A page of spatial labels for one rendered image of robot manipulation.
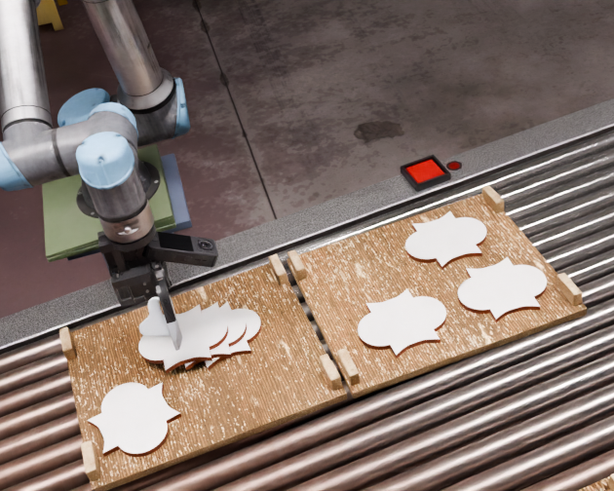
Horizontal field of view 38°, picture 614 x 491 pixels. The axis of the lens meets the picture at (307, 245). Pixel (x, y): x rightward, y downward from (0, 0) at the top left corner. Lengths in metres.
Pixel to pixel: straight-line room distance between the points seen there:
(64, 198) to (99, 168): 0.80
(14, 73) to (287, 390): 0.65
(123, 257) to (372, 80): 2.69
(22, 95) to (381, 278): 0.67
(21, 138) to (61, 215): 0.62
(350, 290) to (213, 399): 0.31
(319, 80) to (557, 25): 1.10
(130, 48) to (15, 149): 0.41
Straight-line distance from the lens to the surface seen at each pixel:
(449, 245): 1.61
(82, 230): 1.93
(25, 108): 1.42
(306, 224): 1.75
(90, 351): 1.60
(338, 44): 4.26
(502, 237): 1.64
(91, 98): 1.88
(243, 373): 1.47
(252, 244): 1.73
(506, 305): 1.50
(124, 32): 1.69
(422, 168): 1.83
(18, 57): 1.47
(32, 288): 3.30
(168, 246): 1.37
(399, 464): 1.35
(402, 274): 1.58
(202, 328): 1.52
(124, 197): 1.28
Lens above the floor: 2.02
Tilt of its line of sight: 41 degrees down
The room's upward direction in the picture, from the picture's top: 11 degrees counter-clockwise
